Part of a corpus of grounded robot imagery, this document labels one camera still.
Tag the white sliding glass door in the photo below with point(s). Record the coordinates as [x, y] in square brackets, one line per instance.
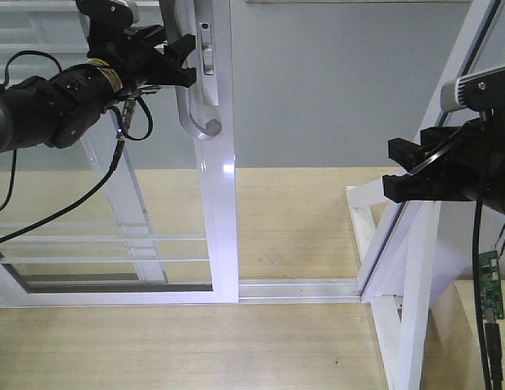
[127, 217]

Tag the green circuit board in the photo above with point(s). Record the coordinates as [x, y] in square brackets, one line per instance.
[490, 285]

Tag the silver door pull handle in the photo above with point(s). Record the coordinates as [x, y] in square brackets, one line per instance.
[183, 45]

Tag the white door frame post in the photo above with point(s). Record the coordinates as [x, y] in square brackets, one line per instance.
[478, 25]

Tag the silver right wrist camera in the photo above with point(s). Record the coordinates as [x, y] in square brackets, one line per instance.
[478, 91]

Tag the light wooden base board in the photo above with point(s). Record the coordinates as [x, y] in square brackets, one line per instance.
[292, 222]

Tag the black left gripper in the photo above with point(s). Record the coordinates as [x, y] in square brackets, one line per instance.
[123, 56]

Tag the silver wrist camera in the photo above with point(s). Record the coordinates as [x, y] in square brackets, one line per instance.
[478, 91]
[125, 11]

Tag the light wooden box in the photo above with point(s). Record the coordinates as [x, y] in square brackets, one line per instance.
[452, 359]

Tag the aluminium door floor track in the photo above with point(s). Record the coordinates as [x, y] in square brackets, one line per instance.
[299, 291]

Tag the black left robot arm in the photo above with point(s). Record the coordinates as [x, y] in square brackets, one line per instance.
[55, 112]

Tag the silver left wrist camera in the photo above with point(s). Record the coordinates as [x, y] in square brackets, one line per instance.
[125, 11]

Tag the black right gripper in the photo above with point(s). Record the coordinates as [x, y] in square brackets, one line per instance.
[455, 176]

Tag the white right support bracket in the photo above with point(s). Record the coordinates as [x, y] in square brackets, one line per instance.
[396, 244]

